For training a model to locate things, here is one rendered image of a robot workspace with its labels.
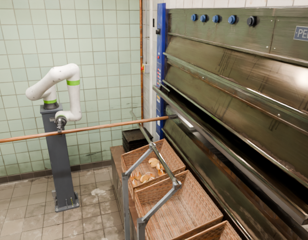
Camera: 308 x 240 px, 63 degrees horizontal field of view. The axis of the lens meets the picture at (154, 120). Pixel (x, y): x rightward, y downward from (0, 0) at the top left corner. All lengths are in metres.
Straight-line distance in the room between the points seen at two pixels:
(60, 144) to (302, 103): 2.24
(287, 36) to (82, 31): 2.40
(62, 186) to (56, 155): 0.40
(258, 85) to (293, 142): 0.32
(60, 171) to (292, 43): 2.44
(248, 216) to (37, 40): 2.70
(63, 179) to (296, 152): 2.37
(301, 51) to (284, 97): 0.19
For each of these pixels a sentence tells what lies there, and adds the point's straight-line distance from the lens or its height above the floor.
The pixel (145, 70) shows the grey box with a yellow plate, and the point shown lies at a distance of 3.01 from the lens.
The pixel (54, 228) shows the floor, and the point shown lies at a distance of 3.04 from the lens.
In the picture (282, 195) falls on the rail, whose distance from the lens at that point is 1.13.
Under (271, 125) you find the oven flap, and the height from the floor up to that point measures 1.58.
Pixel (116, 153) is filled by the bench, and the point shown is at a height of 0.58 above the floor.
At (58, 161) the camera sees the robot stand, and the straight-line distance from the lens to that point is 2.87.
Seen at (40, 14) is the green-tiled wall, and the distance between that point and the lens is 3.19.
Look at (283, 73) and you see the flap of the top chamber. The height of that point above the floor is 1.84.
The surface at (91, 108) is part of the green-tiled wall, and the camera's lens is 3.39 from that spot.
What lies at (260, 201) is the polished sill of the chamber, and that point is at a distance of 1.50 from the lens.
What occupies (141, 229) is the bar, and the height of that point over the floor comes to 0.90.
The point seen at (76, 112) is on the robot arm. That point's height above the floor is 1.23.
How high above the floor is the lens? 2.08
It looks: 23 degrees down
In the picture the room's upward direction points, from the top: straight up
